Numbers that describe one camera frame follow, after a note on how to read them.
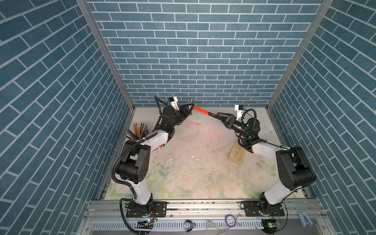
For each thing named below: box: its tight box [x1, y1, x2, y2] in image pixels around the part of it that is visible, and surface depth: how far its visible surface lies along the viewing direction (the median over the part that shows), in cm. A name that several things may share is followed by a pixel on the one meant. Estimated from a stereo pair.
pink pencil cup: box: [133, 126, 150, 140], surface depth 92 cm
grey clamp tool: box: [298, 211, 314, 228], surface depth 71 cm
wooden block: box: [227, 138, 247, 165], surface depth 91 cm
